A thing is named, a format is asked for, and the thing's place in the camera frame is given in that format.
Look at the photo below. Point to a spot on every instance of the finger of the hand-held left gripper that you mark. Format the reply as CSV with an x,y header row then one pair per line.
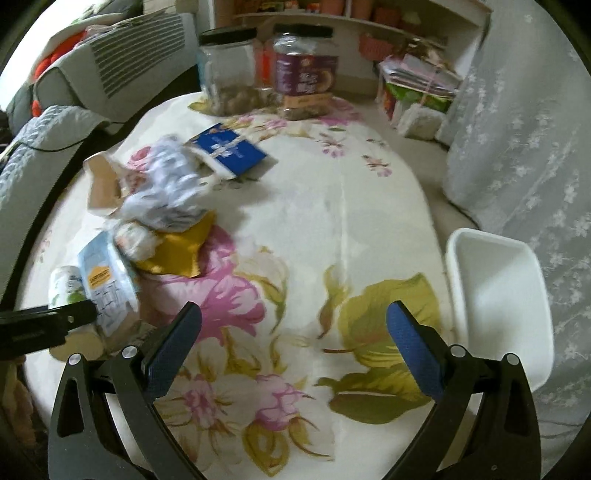
x,y
46,318

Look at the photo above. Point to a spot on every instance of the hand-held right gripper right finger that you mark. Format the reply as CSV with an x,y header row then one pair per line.
x,y
413,350

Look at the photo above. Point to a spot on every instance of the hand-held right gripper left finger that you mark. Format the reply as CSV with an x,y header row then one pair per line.
x,y
173,350

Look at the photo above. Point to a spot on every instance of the small white green bottle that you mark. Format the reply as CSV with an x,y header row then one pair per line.
x,y
67,284

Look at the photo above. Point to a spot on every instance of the light blue carton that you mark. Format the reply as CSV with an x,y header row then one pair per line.
x,y
108,281

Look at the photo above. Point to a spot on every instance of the white plastic bin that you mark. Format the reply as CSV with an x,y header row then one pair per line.
x,y
498,295

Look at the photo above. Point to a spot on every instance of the white paper bag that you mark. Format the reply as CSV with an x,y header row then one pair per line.
x,y
166,184

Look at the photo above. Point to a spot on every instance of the blue white box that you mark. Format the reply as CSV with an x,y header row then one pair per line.
x,y
231,150

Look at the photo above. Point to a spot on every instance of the yellow wrapper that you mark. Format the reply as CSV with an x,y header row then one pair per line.
x,y
178,251

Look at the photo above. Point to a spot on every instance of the white tissue ball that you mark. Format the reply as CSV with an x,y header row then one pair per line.
x,y
136,240

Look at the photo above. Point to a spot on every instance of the tan cardboard box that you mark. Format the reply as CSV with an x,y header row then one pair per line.
x,y
104,184

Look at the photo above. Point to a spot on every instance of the floral table cover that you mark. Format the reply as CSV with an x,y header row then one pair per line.
x,y
323,230

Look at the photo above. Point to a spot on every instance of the grey quilted cover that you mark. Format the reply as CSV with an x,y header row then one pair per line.
x,y
41,138

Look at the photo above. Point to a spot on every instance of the white fluffy bag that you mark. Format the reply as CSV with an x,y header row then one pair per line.
x,y
420,122

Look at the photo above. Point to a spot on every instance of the white embroidered curtain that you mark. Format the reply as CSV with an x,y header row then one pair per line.
x,y
512,138

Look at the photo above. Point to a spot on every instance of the red cloth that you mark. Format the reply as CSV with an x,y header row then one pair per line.
x,y
51,62

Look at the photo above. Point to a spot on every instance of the stack of papers and books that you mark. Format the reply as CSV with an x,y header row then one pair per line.
x,y
415,78

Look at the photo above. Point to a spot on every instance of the clear jar with black lid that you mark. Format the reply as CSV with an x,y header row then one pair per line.
x,y
228,69

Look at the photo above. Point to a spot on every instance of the purple label jar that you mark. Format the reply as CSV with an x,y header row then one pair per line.
x,y
304,69

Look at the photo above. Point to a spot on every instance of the pink basket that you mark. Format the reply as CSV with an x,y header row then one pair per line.
x,y
376,46

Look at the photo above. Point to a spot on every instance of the white bookshelf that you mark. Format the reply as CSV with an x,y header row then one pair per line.
x,y
295,17

